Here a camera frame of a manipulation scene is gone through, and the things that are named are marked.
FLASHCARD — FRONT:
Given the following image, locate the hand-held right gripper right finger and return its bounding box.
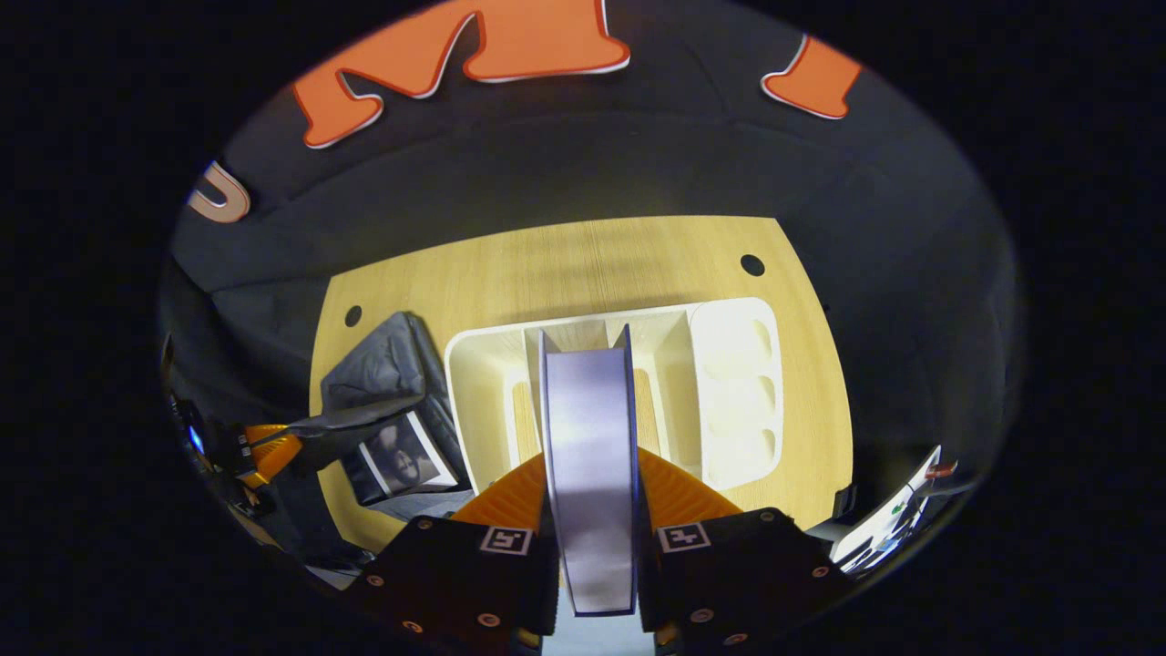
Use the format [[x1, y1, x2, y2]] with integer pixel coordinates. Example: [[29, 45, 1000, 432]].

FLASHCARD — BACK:
[[638, 446, 853, 652]]

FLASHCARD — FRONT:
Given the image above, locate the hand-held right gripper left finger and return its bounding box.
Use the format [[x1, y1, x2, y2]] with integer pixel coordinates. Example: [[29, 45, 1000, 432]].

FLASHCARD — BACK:
[[351, 451, 558, 656]]

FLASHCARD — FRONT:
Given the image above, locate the grey schoolbag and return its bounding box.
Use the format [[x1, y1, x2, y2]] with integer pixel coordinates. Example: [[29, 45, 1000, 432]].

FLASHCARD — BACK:
[[291, 310, 475, 525]]

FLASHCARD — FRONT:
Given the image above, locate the white bookshelf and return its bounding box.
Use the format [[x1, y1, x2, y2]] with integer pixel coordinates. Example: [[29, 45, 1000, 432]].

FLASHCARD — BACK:
[[444, 297, 784, 497]]

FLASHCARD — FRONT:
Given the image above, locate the blue cover book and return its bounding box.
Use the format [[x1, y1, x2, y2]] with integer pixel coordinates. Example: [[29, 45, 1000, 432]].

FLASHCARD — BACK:
[[537, 325, 657, 656]]

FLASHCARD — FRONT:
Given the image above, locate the white side desk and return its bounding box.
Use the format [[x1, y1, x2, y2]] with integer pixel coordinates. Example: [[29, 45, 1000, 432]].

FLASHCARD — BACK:
[[829, 445, 953, 575]]

